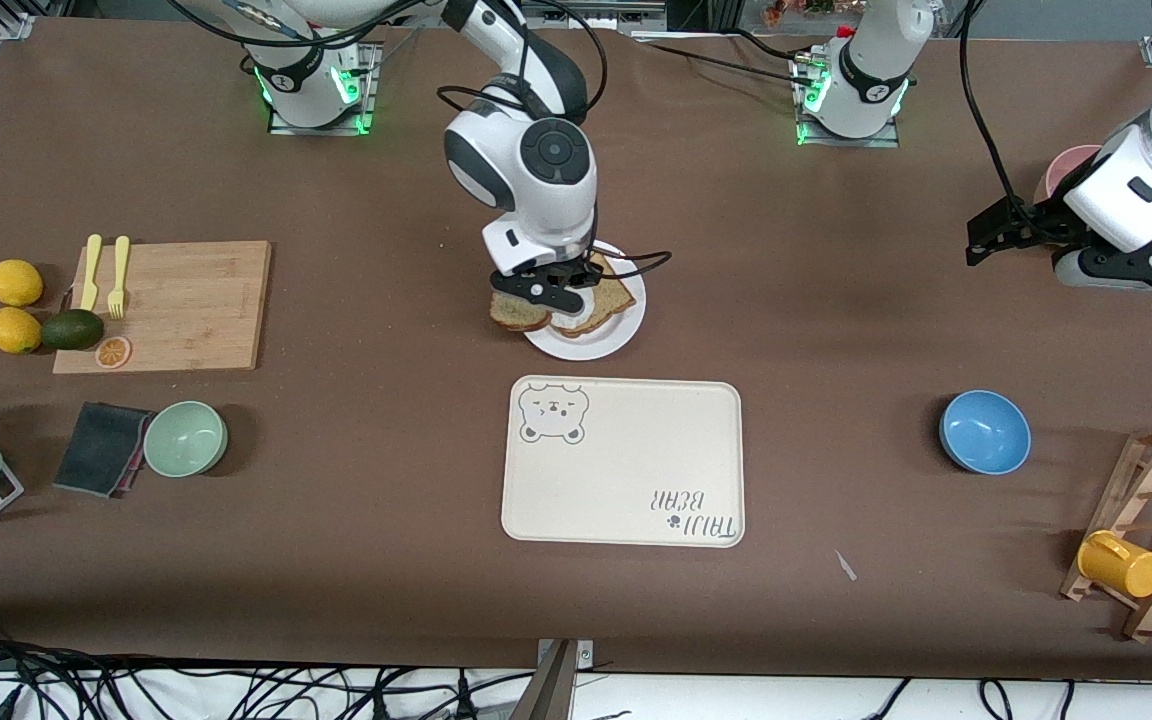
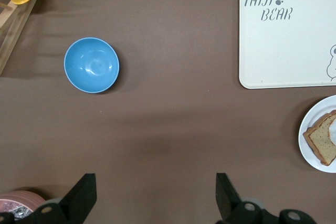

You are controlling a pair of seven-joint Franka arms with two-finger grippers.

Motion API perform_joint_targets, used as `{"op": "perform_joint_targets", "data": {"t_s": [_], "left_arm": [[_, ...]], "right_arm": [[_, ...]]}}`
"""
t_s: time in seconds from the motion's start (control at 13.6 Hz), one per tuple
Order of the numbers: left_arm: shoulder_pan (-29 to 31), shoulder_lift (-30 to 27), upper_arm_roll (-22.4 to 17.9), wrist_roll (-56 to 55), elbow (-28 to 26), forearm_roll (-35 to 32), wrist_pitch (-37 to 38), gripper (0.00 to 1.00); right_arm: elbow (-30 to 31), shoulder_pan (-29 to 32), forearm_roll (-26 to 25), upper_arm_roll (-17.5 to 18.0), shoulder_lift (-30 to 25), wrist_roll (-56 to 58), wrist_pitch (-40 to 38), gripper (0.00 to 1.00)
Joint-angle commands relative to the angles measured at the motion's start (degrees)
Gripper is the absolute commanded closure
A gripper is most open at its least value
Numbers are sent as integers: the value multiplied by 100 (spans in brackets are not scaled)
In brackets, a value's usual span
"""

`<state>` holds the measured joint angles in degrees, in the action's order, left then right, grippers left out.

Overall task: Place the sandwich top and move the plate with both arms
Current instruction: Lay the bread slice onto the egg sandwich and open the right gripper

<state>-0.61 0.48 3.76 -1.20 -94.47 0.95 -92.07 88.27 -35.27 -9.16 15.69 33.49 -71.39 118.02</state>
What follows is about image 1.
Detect white round plate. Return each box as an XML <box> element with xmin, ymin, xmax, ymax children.
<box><xmin>521</xmin><ymin>238</ymin><xmax>647</xmax><ymax>362</ymax></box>

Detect brown bread slice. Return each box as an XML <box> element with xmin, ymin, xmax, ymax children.
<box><xmin>490</xmin><ymin>288</ymin><xmax>553</xmax><ymax>334</ymax></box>

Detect pink bowl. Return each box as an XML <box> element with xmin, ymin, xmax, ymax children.
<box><xmin>1034</xmin><ymin>145</ymin><xmax>1112</xmax><ymax>207</ymax></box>

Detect blue bowl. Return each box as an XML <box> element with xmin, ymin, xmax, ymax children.
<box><xmin>939</xmin><ymin>390</ymin><xmax>1032</xmax><ymax>476</ymax></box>

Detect cream bear print tray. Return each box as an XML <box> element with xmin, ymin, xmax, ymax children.
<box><xmin>501</xmin><ymin>375</ymin><xmax>746</xmax><ymax>549</ymax></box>

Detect wooden cup rack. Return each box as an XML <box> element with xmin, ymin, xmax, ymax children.
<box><xmin>1060</xmin><ymin>422</ymin><xmax>1152</xmax><ymax>642</ymax></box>

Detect yellow cup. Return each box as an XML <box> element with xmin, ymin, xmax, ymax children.
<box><xmin>1077</xmin><ymin>530</ymin><xmax>1152</xmax><ymax>599</ymax></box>

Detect wooden cutting board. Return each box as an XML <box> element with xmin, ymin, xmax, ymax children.
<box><xmin>52</xmin><ymin>240</ymin><xmax>273</xmax><ymax>375</ymax></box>

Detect pale green bowl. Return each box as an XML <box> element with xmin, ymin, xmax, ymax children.
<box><xmin>143</xmin><ymin>401</ymin><xmax>229</xmax><ymax>478</ymax></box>

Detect yellow plastic fork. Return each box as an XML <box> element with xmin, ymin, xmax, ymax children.
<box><xmin>107</xmin><ymin>236</ymin><xmax>132</xmax><ymax>320</ymax></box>

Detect yellow plastic knife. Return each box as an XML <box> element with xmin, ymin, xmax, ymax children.
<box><xmin>79</xmin><ymin>234</ymin><xmax>104</xmax><ymax>313</ymax></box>

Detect dark green avocado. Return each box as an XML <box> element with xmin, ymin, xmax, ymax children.
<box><xmin>40</xmin><ymin>309</ymin><xmax>105</xmax><ymax>352</ymax></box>

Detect dark grey sponge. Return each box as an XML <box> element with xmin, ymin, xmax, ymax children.
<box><xmin>53</xmin><ymin>402</ymin><xmax>155</xmax><ymax>498</ymax></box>

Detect yellow lemon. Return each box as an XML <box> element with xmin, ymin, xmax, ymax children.
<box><xmin>0</xmin><ymin>307</ymin><xmax>43</xmax><ymax>355</ymax></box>
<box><xmin>0</xmin><ymin>259</ymin><xmax>44</xmax><ymax>307</ymax></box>

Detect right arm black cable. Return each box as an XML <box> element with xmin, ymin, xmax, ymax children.
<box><xmin>171</xmin><ymin>0</ymin><xmax>674</xmax><ymax>283</ymax></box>

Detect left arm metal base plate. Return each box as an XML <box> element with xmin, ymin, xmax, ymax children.
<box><xmin>791</xmin><ymin>50</ymin><xmax>903</xmax><ymax>149</ymax></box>

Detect black cable on tabletop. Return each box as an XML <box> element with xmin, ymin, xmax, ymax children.
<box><xmin>631</xmin><ymin>35</ymin><xmax>817</xmax><ymax>91</ymax></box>

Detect aluminium frame structure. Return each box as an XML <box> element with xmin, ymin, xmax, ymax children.
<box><xmin>441</xmin><ymin>0</ymin><xmax>737</xmax><ymax>37</ymax></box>

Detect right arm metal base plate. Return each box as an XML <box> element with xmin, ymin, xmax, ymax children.
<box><xmin>268</xmin><ymin>42</ymin><xmax>383</xmax><ymax>136</ymax></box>

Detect metal post with bracket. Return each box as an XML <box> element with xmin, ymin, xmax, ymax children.
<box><xmin>533</xmin><ymin>638</ymin><xmax>595</xmax><ymax>720</ymax></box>

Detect black floor cable bundle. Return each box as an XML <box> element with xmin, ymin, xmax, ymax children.
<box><xmin>0</xmin><ymin>620</ymin><xmax>537</xmax><ymax>720</ymax></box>

